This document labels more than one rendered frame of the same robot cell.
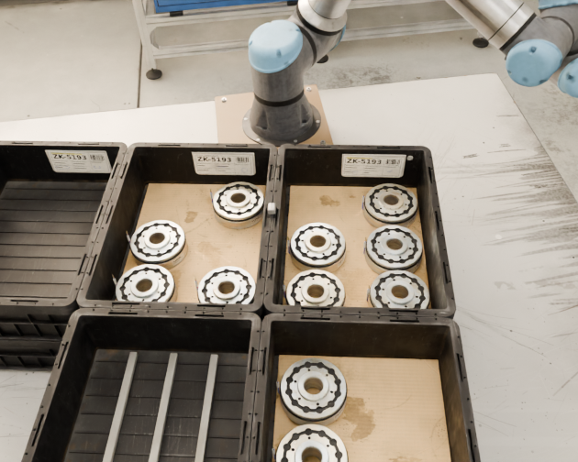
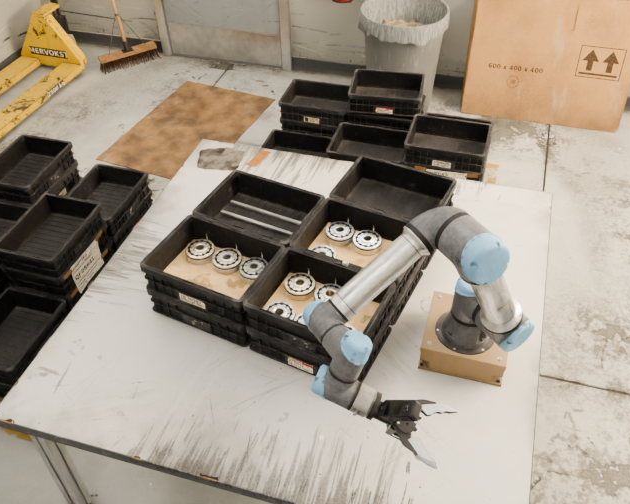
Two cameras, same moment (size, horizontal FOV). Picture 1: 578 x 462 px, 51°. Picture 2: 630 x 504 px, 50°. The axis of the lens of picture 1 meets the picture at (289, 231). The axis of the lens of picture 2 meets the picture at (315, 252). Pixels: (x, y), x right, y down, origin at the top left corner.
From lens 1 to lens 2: 208 cm
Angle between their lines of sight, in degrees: 72
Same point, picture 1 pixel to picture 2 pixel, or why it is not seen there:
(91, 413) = (292, 213)
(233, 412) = not seen: hidden behind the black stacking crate
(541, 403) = (209, 390)
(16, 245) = (399, 201)
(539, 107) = not seen: outside the picture
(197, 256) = (355, 257)
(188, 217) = not seen: hidden behind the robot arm
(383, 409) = (233, 292)
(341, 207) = (357, 322)
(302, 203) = (371, 307)
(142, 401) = (288, 226)
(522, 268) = (290, 435)
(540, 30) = (323, 307)
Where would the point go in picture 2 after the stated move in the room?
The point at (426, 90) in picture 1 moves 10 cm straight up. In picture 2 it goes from (511, 483) to (518, 464)
